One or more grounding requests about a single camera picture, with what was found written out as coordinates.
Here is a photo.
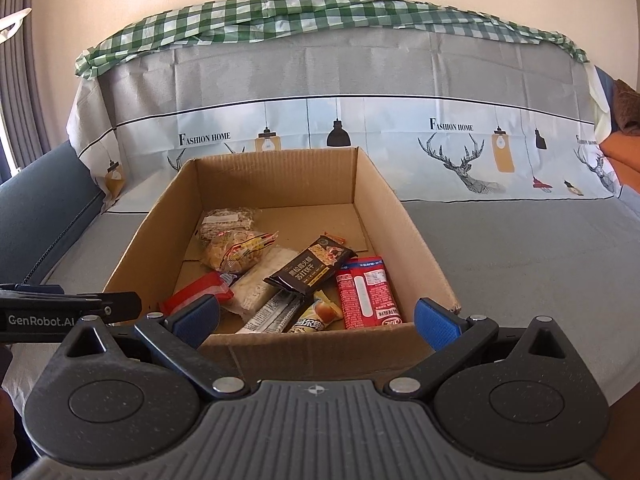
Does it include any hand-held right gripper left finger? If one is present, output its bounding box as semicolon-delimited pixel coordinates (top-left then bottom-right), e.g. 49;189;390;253
50;294;250;399

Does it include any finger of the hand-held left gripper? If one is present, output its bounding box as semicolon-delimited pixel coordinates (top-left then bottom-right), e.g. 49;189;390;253
0;290;144;322
0;284;67;296

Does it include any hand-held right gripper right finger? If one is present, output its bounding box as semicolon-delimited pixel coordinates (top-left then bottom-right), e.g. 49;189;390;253
384;297;564;399

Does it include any small red clear packet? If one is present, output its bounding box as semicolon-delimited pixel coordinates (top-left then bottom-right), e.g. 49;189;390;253
158;272;236;317

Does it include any red snack packet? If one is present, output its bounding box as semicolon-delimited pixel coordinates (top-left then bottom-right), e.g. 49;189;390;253
334;257;404;331

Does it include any clear orange cracker packet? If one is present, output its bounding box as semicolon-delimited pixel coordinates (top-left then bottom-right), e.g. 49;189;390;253
201;228;279;276

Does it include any silver stick packet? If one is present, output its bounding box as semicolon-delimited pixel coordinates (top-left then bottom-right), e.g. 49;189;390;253
234;290;306;335

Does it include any pale rice cake packet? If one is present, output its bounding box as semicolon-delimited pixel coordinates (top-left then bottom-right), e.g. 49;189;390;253
232;247;302;317

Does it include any clear bag of nuts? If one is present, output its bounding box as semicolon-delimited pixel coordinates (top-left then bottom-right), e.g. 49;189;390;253
199;207;257;244

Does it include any small yellow snack packet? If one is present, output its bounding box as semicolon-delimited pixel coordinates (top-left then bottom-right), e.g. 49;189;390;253
287;292;346;334

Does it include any dark brown snack bar packet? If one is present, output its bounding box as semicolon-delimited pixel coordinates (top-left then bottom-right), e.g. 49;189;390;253
263;234;357;297

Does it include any cardboard box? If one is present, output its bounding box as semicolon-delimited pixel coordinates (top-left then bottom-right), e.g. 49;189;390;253
102;147;462;392

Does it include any blue sofa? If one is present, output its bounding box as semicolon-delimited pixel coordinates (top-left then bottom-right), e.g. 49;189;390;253
0;139;109;287

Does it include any grey curtain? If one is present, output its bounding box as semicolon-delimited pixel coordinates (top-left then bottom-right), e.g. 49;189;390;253
0;0;52;187

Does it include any orange cushion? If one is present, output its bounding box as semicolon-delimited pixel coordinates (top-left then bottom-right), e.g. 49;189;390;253
598;132;640;189

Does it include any brown cloth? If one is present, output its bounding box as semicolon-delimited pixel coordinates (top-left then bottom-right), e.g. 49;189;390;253
612;78;640;137

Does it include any green checked cloth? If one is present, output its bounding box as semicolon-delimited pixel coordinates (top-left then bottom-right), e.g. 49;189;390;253
73;0;591;81

